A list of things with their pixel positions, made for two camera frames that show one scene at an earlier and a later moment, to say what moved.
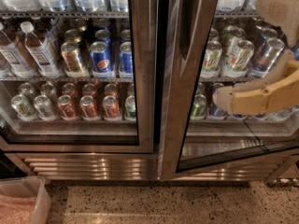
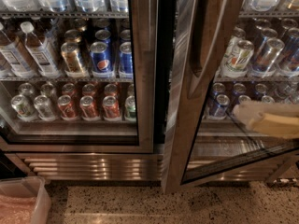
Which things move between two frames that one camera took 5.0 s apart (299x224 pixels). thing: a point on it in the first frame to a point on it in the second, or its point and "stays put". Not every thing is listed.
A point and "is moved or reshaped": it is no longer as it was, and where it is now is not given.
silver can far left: x=23 y=108 stays put
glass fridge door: x=228 y=80 is moved or reshaped
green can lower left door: x=130 y=106 stays put
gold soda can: x=72 y=61 stays put
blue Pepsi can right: x=125 y=61 stays put
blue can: x=238 y=116 to x=243 y=98
